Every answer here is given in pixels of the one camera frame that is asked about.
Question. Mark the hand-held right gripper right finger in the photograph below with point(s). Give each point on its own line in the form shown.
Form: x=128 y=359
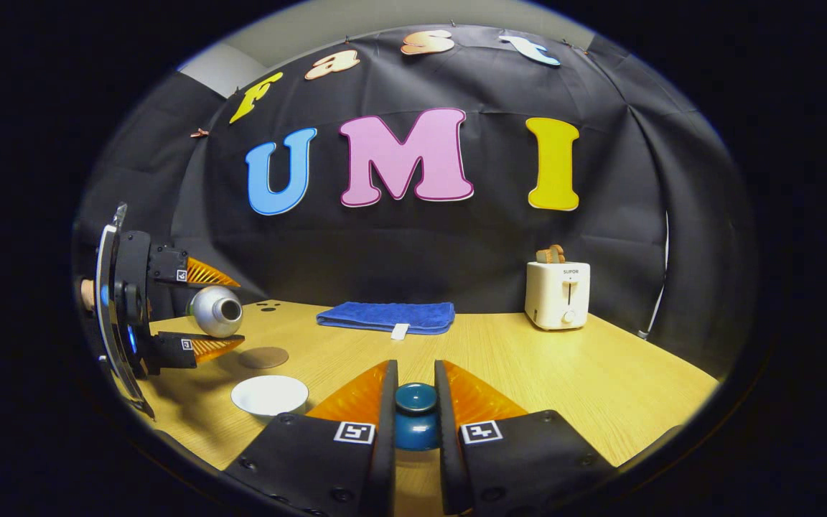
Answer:
x=451 y=445

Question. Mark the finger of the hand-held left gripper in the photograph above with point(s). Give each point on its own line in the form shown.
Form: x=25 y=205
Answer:
x=169 y=352
x=169 y=266

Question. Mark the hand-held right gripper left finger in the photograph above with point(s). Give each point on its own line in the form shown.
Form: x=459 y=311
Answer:
x=385 y=445

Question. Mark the blue teacup lid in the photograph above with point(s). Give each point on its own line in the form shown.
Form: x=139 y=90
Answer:
x=416 y=431

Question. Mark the silver green water bottle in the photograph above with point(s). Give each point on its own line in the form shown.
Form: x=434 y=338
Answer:
x=211 y=310

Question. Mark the round brown coaster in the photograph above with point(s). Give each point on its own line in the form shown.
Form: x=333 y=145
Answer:
x=263 y=357

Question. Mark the folded blue towel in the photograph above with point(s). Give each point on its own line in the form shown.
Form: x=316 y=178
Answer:
x=385 y=316

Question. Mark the white toaster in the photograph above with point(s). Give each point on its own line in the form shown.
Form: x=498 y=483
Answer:
x=553 y=298

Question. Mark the black backdrop cloth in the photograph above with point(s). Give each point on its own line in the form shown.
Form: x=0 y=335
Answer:
x=413 y=244

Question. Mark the bread slice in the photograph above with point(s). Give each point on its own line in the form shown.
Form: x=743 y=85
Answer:
x=550 y=254

